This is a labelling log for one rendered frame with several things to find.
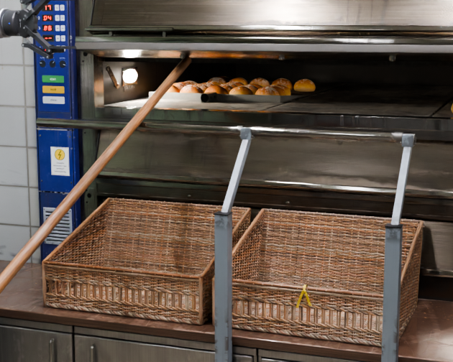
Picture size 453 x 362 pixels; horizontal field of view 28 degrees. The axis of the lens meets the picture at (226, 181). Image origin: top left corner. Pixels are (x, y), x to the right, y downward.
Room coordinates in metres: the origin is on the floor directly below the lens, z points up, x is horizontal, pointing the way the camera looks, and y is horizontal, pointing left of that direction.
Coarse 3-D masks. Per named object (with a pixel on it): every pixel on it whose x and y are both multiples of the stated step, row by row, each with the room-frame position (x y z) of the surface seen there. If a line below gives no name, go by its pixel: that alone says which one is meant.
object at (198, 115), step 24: (168, 120) 3.17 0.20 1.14; (192, 120) 3.14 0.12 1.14; (216, 120) 3.11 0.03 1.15; (240, 120) 3.09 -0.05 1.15; (264, 120) 3.06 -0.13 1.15; (288, 120) 3.03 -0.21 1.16; (312, 120) 3.00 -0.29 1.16; (336, 120) 2.98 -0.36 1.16; (360, 120) 2.95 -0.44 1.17; (384, 120) 2.92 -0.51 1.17; (408, 120) 2.90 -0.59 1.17; (432, 120) 2.87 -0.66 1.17
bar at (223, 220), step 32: (96, 128) 2.85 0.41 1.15; (160, 128) 2.78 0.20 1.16; (192, 128) 2.74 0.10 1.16; (224, 128) 2.71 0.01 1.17; (256, 128) 2.68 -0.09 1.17; (288, 128) 2.65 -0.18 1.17; (224, 224) 2.47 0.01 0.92; (224, 256) 2.47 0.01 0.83; (224, 288) 2.47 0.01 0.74; (384, 288) 2.32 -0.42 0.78; (224, 320) 2.47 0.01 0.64; (384, 320) 2.32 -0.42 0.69; (224, 352) 2.47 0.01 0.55; (384, 352) 2.32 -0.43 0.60
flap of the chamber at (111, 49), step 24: (96, 48) 3.10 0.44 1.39; (120, 48) 3.07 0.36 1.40; (144, 48) 3.04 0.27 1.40; (168, 48) 3.01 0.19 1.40; (192, 48) 2.98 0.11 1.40; (216, 48) 2.96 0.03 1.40; (240, 48) 2.93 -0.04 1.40; (264, 48) 2.90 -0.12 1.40; (288, 48) 2.88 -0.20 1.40; (312, 48) 2.85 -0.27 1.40; (336, 48) 2.83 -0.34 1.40; (360, 48) 2.80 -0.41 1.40; (384, 48) 2.78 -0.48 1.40; (408, 48) 2.75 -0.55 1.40; (432, 48) 2.73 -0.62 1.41
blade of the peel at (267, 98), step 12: (168, 96) 3.60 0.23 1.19; (180, 96) 3.58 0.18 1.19; (192, 96) 3.56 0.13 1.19; (216, 96) 3.53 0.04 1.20; (228, 96) 3.51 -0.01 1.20; (240, 96) 3.49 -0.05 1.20; (252, 96) 3.48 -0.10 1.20; (264, 96) 3.46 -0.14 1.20; (276, 96) 3.45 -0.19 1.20; (288, 96) 3.55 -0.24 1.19; (300, 96) 3.71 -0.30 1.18
